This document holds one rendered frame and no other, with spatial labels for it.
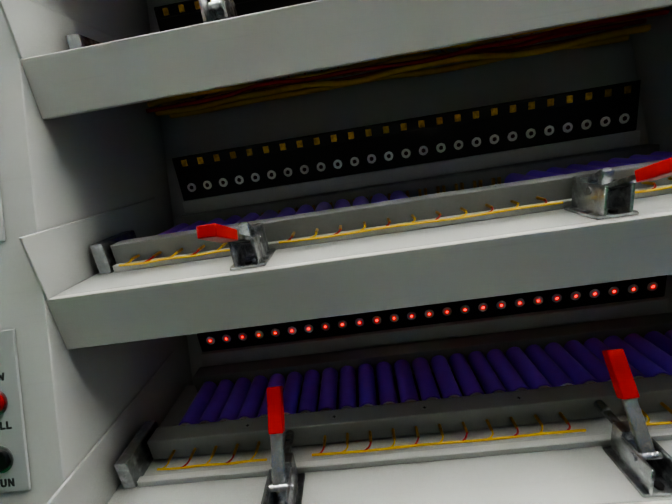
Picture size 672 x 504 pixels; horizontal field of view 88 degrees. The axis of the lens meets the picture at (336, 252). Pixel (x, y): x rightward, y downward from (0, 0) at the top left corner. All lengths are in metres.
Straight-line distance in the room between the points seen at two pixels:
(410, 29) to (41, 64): 0.29
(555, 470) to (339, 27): 0.37
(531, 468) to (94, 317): 0.36
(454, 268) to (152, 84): 0.27
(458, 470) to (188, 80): 0.38
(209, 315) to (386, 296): 0.14
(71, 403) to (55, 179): 0.18
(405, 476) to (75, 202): 0.37
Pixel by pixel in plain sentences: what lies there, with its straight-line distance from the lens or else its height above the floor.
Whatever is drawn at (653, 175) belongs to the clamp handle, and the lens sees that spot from 0.28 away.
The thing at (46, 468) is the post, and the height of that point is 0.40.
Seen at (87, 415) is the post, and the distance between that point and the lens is 0.39.
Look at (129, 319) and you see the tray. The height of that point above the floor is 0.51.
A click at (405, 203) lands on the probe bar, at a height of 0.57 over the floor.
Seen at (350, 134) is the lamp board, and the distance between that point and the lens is 0.43.
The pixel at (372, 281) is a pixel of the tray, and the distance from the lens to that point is 0.26.
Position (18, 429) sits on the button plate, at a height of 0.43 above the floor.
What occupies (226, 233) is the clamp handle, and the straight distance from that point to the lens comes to 0.23.
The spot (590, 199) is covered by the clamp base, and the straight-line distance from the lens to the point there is 0.32.
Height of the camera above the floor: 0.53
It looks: 2 degrees up
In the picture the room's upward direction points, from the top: 8 degrees counter-clockwise
